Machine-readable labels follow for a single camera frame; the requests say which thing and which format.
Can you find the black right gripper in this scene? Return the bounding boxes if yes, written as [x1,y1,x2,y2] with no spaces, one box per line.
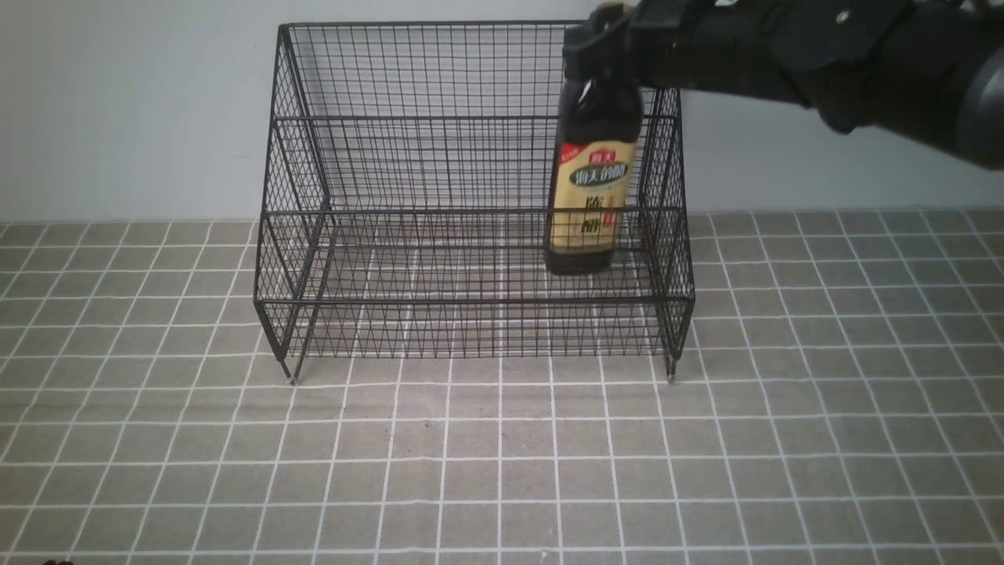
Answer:
[562,1,811,107]

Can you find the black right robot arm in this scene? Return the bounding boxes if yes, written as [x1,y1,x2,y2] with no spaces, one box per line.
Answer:
[562,1,1002,170]

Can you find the dark vinegar bottle yellow label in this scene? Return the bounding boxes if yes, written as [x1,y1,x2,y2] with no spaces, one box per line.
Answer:
[543,29,645,276]

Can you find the black wire mesh shelf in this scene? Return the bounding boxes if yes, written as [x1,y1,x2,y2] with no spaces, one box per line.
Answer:
[253,20,695,383]

